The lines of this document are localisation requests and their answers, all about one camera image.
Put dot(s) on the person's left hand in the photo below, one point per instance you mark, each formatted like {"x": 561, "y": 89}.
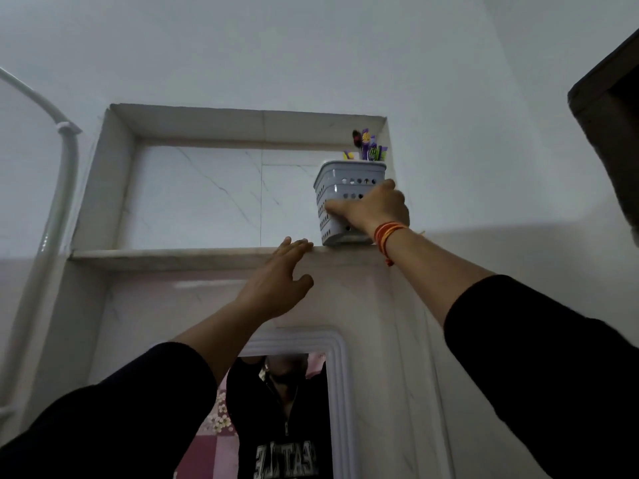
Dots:
{"x": 272, "y": 289}

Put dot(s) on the white framed wall mirror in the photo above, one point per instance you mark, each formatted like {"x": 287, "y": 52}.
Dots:
{"x": 339, "y": 394}

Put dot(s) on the person's left forearm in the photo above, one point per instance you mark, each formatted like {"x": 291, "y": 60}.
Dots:
{"x": 149, "y": 389}

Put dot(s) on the black red toothbrush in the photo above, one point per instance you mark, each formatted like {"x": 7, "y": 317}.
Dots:
{"x": 356, "y": 139}

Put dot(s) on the person's right hand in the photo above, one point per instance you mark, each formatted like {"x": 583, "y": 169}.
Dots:
{"x": 375, "y": 208}

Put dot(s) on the person's right thumb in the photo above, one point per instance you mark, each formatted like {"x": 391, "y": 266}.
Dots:
{"x": 342, "y": 208}

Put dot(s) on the dark wooden cabinet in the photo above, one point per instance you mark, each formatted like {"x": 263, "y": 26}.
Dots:
{"x": 614, "y": 124}

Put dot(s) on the person's left thumb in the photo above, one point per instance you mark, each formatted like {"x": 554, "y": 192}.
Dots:
{"x": 304, "y": 283}

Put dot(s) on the red orange thread wristband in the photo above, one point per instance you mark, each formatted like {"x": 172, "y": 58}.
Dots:
{"x": 385, "y": 234}

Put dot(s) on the white metal pipe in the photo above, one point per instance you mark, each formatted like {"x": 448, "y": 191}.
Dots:
{"x": 50, "y": 229}

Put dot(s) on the white marble wall niche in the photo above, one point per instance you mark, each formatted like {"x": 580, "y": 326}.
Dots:
{"x": 199, "y": 204}

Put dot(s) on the person's right forearm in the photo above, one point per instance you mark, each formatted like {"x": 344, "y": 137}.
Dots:
{"x": 499, "y": 334}

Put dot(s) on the purple yellow toothbrush pack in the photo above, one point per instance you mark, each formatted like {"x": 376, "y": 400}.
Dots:
{"x": 370, "y": 147}

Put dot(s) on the grey perforated plastic basket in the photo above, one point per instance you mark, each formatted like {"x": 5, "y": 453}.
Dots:
{"x": 337, "y": 187}

